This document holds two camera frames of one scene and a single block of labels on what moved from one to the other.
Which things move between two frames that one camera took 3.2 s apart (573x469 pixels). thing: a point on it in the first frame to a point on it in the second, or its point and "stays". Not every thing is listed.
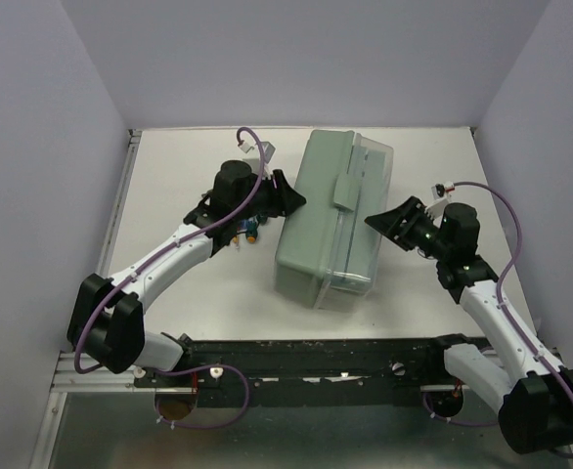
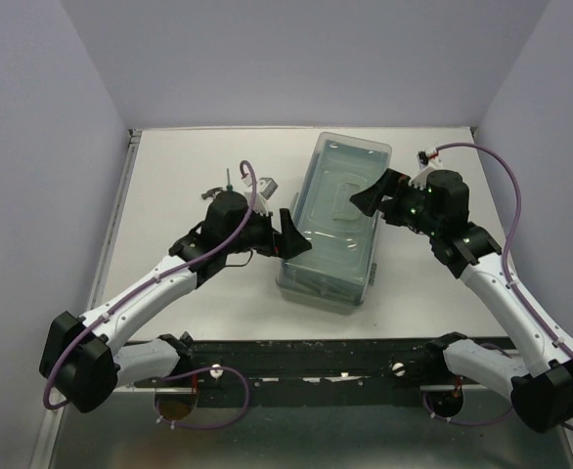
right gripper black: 389,222 to 390,183
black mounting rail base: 309,372 stays
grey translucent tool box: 328,249 stays
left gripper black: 284,202 to 287,244
